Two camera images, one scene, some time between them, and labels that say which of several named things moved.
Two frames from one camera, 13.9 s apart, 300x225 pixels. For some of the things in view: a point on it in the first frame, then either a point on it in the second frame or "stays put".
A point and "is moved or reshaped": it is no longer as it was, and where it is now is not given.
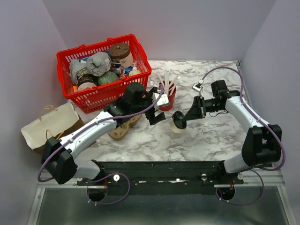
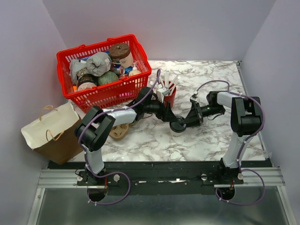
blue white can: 118,69 stays put
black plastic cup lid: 177,116 is moved or reshaped
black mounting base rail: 164,177 stays put
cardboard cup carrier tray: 121,131 stays put
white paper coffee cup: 176,129 is moved or reshaped
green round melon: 108,77 stays put
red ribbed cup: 169,89 stays put
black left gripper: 154,120 to 166,114
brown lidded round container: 121,51 stays put
